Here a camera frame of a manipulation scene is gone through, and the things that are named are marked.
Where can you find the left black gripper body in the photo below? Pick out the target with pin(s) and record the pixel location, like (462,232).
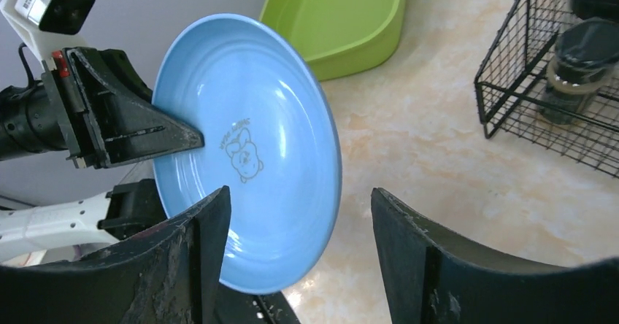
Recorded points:
(84,86)

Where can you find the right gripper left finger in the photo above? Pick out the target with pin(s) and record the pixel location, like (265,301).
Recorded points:
(168,273)

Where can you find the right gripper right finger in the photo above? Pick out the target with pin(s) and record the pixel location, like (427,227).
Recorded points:
(432,274)

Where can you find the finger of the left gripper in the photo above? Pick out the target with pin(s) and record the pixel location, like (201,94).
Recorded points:
(153,133)

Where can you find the blue plate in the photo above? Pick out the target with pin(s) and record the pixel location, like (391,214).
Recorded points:
(269,136)

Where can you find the black wire basket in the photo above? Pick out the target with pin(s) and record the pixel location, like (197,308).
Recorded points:
(514,93)

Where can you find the small dark spice bottle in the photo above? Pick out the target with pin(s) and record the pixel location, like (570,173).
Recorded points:
(585,58)

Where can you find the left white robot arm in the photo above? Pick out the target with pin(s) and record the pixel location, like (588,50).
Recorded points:
(29,127)

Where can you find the green plastic tub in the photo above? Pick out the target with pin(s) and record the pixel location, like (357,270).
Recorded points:
(338,38)

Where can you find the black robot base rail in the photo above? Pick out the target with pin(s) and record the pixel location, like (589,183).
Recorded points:
(234,307)

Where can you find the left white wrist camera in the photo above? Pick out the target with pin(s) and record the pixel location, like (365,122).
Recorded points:
(47,26)

